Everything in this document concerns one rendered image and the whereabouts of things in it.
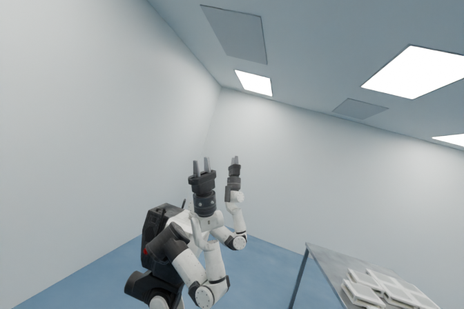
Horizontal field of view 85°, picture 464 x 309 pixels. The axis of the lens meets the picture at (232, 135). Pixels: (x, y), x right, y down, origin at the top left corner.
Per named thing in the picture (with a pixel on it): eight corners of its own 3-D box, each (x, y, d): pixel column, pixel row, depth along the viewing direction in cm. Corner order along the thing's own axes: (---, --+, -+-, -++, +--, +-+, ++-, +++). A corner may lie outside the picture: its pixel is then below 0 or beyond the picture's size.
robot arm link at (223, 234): (236, 258, 147) (207, 234, 146) (233, 250, 159) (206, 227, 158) (248, 242, 149) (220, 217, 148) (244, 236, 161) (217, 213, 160)
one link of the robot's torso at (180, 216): (120, 276, 118) (143, 203, 118) (155, 250, 151) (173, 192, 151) (177, 303, 112) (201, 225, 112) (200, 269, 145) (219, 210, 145)
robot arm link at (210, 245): (192, 218, 95) (199, 255, 93) (215, 212, 98) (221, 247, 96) (189, 216, 101) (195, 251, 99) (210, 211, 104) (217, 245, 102)
